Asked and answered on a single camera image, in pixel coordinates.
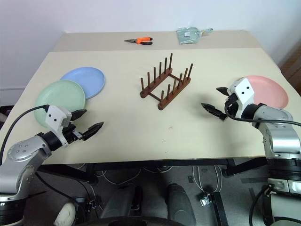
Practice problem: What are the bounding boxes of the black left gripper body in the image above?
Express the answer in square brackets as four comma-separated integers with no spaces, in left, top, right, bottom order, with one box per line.
[62,123,85,144]

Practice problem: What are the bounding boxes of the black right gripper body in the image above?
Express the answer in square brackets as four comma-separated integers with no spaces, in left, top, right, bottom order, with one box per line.
[224,93,238,118]

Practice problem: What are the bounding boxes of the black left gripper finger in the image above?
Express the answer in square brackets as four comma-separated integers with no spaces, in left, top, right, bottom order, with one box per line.
[70,109,87,122]
[82,121,105,142]

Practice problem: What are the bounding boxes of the wooden dish rack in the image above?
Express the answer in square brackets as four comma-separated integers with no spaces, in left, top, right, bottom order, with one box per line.
[140,52,194,110]

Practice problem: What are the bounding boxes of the green plate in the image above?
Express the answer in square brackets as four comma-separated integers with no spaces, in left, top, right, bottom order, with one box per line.
[34,80,87,129]

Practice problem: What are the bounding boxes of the blue plate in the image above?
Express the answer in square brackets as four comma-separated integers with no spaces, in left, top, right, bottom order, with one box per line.
[60,66,106,100]

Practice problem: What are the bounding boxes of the red plate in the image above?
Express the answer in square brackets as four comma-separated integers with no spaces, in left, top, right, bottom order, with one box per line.
[242,75,289,110]

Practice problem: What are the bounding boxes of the pale green dustpan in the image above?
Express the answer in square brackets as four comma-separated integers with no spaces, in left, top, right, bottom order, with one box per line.
[176,26,214,46]

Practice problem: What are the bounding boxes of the grey rounded robot leg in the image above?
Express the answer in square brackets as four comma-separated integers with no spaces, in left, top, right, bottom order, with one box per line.
[101,185,143,220]

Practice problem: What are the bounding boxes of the white round wheel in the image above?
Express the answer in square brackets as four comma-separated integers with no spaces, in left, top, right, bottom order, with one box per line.
[54,202,76,226]

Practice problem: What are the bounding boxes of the dark rounded robot leg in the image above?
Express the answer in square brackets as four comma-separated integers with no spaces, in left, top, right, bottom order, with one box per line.
[166,183,197,225]

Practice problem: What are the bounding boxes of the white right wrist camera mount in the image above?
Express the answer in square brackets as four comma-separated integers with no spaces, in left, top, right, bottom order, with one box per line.
[227,77,256,118]

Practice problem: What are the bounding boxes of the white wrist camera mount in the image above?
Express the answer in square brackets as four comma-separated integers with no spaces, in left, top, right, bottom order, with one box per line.
[45,105,72,145]
[227,77,256,118]

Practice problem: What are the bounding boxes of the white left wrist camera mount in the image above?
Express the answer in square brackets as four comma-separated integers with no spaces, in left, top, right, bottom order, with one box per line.
[45,105,72,145]

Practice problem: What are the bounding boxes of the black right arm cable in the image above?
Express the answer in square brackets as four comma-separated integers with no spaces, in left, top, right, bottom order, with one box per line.
[224,105,295,123]

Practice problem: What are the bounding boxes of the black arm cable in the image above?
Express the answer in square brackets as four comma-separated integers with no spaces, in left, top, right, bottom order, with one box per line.
[224,105,295,123]
[0,105,49,165]

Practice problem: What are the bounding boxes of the white floor cable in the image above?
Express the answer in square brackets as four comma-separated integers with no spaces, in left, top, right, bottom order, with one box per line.
[95,164,174,186]
[192,165,223,195]

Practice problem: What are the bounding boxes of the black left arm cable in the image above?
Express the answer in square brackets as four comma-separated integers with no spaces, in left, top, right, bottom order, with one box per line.
[0,105,49,165]

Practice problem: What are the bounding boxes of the black metal table frame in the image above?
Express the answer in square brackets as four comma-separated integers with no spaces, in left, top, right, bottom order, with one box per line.
[37,158,270,226]

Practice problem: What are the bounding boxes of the small metal floor bracket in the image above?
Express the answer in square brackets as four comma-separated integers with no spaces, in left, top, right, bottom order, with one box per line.
[199,195,212,207]

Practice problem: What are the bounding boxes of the orange handled pliers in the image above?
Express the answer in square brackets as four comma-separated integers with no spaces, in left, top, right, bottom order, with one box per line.
[124,37,154,46]

